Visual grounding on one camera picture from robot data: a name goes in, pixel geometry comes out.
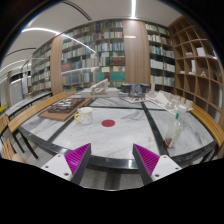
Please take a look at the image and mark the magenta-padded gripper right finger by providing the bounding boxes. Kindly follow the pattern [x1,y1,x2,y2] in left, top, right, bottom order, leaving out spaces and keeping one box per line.
[132,143,183,186]

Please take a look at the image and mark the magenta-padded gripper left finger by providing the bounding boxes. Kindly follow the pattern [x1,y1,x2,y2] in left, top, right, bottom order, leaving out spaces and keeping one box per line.
[40,142,92,186]

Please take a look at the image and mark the clear plastic bottle white cap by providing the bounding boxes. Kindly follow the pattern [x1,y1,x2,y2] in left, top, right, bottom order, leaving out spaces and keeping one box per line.
[163,104,189,150]

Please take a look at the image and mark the flat round red coaster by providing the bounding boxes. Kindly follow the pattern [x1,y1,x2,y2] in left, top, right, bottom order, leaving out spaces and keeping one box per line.
[101,119,116,128]

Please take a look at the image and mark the brown building model wooden board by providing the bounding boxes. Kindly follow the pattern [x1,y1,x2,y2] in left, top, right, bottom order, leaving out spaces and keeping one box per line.
[37,97,94,123]

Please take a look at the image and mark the white architectural site model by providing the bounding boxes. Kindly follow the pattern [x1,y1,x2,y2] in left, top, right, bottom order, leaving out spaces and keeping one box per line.
[145,87,195,113]

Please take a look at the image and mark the wooden slatted bench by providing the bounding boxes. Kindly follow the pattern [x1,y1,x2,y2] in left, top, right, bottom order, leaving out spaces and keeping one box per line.
[7,91,77,134]
[190,103,224,148]

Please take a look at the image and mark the dark grey architectural model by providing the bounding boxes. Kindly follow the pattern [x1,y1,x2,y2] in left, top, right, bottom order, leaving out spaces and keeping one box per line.
[119,82,151,104]

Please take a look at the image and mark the beige architectural model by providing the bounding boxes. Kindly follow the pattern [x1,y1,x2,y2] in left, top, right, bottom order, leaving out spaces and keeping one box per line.
[80,78,120,99]

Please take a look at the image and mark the wooden cubby shelf unit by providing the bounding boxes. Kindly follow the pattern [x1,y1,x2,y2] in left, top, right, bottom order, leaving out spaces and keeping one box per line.
[167,15,224,128]

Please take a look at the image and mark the ceiling light strips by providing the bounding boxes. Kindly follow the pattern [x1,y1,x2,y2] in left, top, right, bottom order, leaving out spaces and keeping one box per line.
[0,0,138,84]

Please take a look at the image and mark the white mug yellow handle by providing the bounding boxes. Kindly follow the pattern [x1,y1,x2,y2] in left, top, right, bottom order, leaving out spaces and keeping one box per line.
[73,106,95,126]

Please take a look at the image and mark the wooden bookshelf wall with books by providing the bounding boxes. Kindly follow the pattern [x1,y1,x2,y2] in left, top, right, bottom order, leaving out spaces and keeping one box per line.
[29,19,177,95]

